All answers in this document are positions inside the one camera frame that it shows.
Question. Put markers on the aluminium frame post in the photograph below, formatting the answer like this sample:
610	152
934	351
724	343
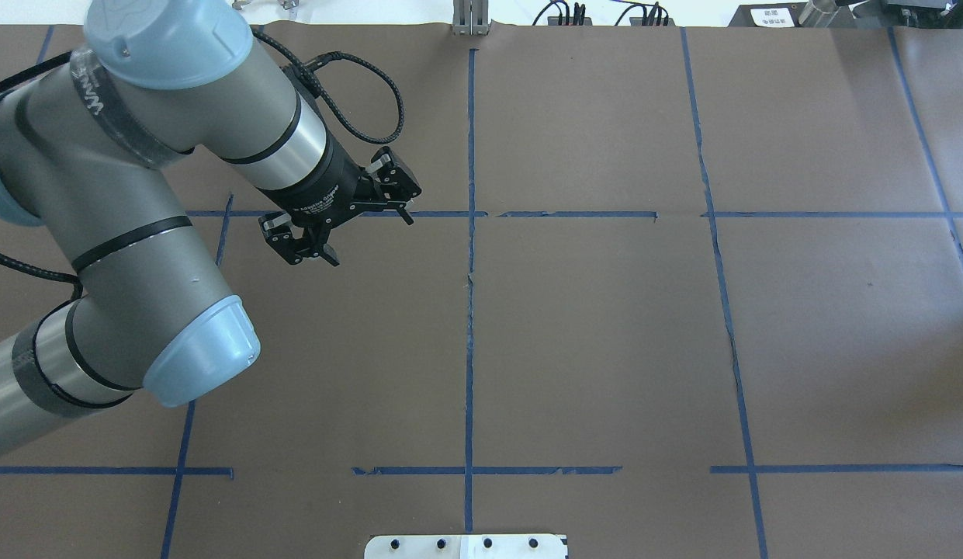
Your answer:
471	18

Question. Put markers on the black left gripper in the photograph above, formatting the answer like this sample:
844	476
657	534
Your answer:
323	189

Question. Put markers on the brown paper table cover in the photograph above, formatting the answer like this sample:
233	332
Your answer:
672	293

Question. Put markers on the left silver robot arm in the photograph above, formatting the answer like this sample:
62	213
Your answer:
84	138

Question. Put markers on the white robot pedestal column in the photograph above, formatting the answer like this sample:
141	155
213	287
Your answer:
501	545

